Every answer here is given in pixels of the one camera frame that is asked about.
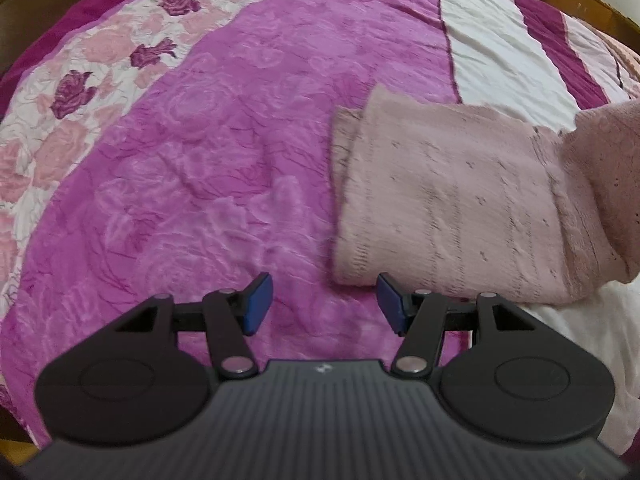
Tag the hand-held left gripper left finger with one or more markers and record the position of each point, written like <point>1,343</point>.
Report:
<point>257,305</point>

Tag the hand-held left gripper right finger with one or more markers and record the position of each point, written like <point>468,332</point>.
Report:
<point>392,305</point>

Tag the pink knit sweater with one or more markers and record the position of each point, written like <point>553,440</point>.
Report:
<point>450,200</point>

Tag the magenta striped floral quilt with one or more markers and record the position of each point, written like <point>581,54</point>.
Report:
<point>200,160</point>

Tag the dark wooden headboard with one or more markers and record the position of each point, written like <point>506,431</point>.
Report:
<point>30,20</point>

